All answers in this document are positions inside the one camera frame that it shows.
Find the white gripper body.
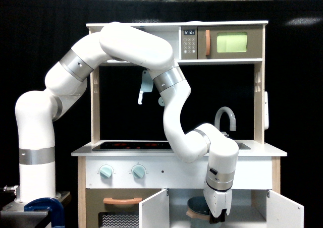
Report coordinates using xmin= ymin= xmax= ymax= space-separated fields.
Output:
xmin=203 ymin=181 xmax=232 ymax=217

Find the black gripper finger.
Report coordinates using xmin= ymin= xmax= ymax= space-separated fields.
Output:
xmin=209 ymin=209 xmax=227 ymax=224

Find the grey-blue pot with wooden rim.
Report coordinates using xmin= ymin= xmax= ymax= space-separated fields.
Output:
xmin=186 ymin=196 xmax=222 ymax=228

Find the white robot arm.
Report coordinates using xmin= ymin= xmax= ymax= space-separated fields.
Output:
xmin=15 ymin=22 xmax=239 ymax=222

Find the right white cabinet door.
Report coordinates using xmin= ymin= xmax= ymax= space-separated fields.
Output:
xmin=266 ymin=190 xmax=304 ymax=228

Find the white cabinet door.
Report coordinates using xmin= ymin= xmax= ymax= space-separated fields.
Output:
xmin=138 ymin=189 xmax=170 ymax=228
xmin=266 ymin=190 xmax=304 ymax=228

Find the left white cabinet door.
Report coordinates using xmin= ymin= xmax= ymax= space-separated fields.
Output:
xmin=138 ymin=189 xmax=170 ymax=228

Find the white wooden toy kitchen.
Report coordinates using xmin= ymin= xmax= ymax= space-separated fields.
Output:
xmin=71 ymin=20 xmax=288 ymax=228

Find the grey toy sink basin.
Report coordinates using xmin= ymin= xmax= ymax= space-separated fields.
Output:
xmin=237 ymin=143 xmax=251 ymax=150

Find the grey toy faucet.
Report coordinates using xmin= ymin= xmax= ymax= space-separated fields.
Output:
xmin=214 ymin=106 xmax=237 ymax=131

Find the right teal stove knob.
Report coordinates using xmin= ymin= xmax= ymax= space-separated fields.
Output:
xmin=131 ymin=164 xmax=146 ymax=179

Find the teal stove knob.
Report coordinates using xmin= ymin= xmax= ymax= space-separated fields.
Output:
xmin=99 ymin=164 xmax=114 ymax=179
xmin=131 ymin=164 xmax=146 ymax=179

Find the white side hook panel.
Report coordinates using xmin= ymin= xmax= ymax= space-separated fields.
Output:
xmin=264 ymin=91 xmax=269 ymax=130

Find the left teal stove knob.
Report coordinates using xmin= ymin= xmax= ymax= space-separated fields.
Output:
xmin=99 ymin=164 xmax=114 ymax=179

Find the black toy stovetop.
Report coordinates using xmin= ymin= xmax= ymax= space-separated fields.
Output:
xmin=92 ymin=141 xmax=171 ymax=151

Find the toy cleaver knife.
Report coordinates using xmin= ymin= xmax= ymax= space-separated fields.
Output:
xmin=138 ymin=70 xmax=153 ymax=105

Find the blue c-clamp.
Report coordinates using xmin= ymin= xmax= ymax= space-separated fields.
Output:
xmin=24 ymin=198 xmax=65 ymax=228

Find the toy oven door orange handle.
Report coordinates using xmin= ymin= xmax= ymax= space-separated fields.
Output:
xmin=85 ymin=188 xmax=162 ymax=228

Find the toy microwave with orange handle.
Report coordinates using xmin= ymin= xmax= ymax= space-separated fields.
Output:
xmin=181 ymin=25 xmax=262 ymax=60

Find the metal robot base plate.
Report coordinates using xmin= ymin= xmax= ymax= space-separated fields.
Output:
xmin=1 ymin=186 xmax=71 ymax=218

